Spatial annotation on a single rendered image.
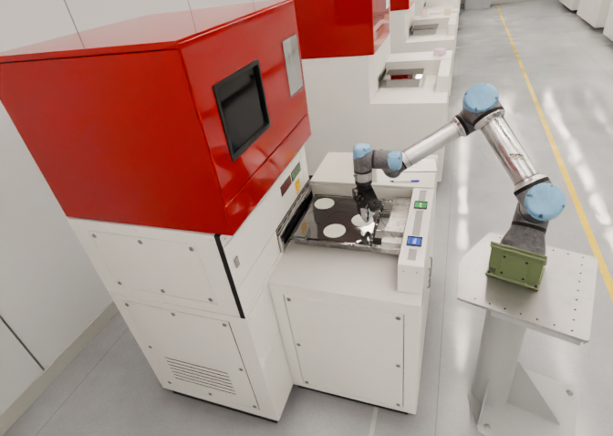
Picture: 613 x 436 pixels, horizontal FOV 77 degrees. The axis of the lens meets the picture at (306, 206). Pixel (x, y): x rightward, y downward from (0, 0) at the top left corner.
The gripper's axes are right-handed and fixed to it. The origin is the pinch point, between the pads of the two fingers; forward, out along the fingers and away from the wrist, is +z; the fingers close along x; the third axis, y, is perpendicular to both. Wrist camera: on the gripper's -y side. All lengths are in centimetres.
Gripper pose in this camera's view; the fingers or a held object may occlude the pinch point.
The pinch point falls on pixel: (367, 221)
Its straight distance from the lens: 172.2
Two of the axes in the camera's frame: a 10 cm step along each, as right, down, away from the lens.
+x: -9.6, 2.5, -1.6
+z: 1.3, 8.3, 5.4
